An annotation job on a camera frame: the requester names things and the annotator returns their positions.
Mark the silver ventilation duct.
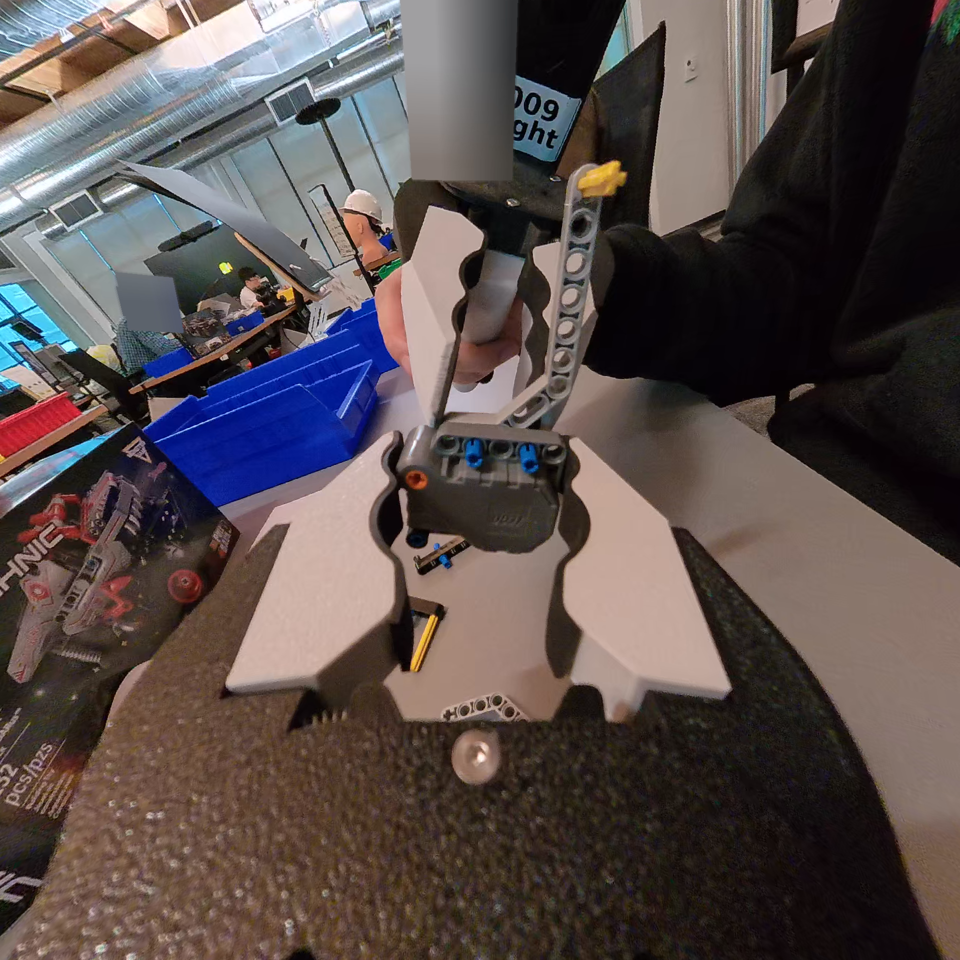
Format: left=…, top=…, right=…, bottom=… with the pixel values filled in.
left=0, top=0, right=406, bottom=196

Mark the white desk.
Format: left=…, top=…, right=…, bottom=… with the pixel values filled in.
left=217, top=360, right=960, bottom=960

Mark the mannequin head white helmet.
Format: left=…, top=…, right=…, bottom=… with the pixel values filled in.
left=339, top=189, right=393, bottom=264

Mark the black printed toy set box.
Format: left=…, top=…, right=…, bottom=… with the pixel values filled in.
left=0, top=422, right=241, bottom=912

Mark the window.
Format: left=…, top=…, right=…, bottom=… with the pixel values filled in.
left=0, top=281, right=46, bottom=391

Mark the tilted dark board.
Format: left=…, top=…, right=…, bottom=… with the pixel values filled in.
left=116, top=159, right=335, bottom=295

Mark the person's right forearm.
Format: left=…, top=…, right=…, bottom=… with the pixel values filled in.
left=583, top=223, right=834, bottom=410

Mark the light grey angled toy beam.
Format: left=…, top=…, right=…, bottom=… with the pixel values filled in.
left=441, top=693, right=531, bottom=723

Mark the black pole lamp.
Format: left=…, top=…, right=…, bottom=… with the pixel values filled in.
left=294, top=97, right=360, bottom=196

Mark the person's right hand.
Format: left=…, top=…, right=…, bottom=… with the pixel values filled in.
left=375, top=266, right=526, bottom=387

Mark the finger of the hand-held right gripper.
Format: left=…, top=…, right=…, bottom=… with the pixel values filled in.
left=399, top=204, right=490, bottom=421
left=513, top=243, right=601, bottom=412

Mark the grey toy brick motor assembly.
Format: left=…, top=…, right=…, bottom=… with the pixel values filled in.
left=397, top=159, right=630, bottom=555

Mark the person's dark clothed torso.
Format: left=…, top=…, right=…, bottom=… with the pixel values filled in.
left=720, top=0, right=960, bottom=567

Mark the wooden background table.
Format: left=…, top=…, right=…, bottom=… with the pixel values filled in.
left=127, top=300, right=301, bottom=395

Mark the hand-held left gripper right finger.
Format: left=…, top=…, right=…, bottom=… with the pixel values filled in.
left=544, top=437, right=734, bottom=724

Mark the red plastic bin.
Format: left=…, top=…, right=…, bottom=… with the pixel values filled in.
left=0, top=391, right=76, bottom=457

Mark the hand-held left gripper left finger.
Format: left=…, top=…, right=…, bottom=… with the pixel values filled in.
left=223, top=429, right=415, bottom=695

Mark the blue plastic storage bin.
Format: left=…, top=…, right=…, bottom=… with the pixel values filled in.
left=326, top=298, right=399, bottom=354
left=206, top=330, right=399, bottom=406
left=142, top=360, right=380, bottom=507

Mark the black display screen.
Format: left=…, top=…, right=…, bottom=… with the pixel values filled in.
left=144, top=223, right=252, bottom=301

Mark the small black blue-pinned toy piece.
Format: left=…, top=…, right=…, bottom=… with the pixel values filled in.
left=411, top=534, right=472, bottom=577

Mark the yellow toy axle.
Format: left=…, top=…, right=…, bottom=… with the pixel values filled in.
left=408, top=609, right=445, bottom=673

